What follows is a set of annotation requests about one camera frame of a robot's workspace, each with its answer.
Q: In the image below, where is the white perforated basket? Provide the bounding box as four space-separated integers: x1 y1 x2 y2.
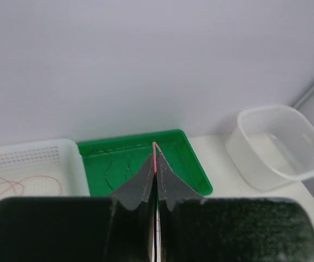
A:
0 139 90 200

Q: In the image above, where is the single pulled red wire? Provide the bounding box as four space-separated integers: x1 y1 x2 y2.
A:
0 176 63 213

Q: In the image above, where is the white plastic tub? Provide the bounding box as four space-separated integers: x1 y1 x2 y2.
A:
226 105 314 192

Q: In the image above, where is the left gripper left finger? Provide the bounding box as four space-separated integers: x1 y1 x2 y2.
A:
0 157 156 261

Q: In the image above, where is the black wire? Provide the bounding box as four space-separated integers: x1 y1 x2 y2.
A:
87 148 135 192

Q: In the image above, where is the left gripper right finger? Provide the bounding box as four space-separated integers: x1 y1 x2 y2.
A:
156 155 314 261

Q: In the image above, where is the pink wire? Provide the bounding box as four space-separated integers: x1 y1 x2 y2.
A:
152 141 163 175

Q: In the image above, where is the green plastic tray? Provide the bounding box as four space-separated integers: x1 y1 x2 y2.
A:
78 129 213 197

